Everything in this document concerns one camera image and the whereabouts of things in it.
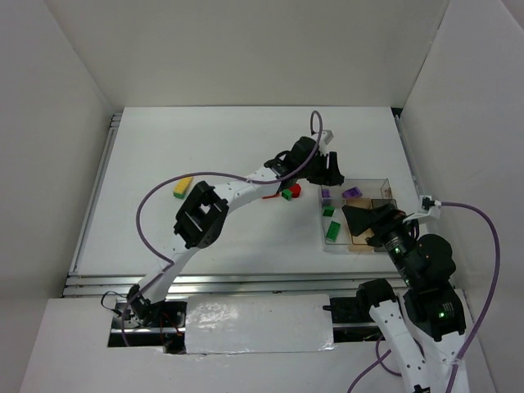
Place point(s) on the left arm base joint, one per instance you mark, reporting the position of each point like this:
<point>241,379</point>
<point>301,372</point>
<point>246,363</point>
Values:
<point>142,314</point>

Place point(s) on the green plate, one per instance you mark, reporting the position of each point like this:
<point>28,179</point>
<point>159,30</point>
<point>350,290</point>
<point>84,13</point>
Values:
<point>333,231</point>

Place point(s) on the clear plastic bin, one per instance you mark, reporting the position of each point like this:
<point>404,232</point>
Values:
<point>358,243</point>
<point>341,245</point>
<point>365,193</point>

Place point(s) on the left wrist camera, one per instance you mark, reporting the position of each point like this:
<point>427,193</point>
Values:
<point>322,140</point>

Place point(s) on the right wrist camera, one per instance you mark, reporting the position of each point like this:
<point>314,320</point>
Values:
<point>428,210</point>

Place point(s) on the red rounded lego brick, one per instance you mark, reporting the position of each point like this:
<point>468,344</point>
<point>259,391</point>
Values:
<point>295,190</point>

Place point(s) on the right arm base joint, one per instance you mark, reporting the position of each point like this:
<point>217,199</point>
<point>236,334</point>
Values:
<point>355,309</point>

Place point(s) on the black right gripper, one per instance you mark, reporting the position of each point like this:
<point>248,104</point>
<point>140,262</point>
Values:
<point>381,223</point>

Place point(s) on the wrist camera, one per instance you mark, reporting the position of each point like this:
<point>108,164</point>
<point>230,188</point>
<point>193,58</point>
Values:
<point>322,140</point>
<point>428,210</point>

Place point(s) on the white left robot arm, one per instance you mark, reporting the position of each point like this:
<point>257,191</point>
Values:
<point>199,221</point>

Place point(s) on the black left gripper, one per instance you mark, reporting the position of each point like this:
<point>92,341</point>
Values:
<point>324,169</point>

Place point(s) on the left side rail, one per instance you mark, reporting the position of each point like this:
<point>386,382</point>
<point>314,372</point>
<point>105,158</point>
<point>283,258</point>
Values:
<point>96,189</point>

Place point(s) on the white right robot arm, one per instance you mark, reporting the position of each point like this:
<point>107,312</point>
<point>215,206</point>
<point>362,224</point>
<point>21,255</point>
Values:
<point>425,328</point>

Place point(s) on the green square lego brick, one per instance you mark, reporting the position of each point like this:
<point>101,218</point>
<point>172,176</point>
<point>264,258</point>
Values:
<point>287,194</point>

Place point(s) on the small curved green brick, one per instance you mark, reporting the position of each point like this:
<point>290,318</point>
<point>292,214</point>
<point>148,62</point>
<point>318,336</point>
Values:
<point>328,211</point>

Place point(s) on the aluminium table edge rail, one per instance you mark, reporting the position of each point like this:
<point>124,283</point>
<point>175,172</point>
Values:
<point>244,284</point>

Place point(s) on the long yellow lego brick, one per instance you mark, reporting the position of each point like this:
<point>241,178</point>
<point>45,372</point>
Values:
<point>183,184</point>

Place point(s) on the clear plastic bin front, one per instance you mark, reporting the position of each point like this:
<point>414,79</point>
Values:
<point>341,245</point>

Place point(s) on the clear plastic bin middle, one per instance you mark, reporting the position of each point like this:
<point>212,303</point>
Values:
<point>358,243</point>

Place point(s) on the clear plastic bin rear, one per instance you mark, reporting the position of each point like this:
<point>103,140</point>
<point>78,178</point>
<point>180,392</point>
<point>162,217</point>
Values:
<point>365,193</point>

